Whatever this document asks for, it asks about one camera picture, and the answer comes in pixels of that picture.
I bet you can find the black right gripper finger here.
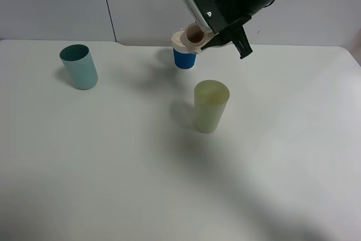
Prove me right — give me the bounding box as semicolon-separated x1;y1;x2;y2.
201;26;253;59

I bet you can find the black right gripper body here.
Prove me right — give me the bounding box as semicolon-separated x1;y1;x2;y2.
194;0;252;34

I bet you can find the clear bottle with brown drink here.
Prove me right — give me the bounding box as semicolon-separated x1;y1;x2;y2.
179;23;215;54

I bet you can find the blue sleeved white cup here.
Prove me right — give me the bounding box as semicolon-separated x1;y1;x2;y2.
171;29;196;69

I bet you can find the light green plastic cup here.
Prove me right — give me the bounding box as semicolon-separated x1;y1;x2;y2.
194;80;230;134

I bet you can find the teal plastic cup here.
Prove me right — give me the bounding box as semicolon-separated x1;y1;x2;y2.
59;44;98;90

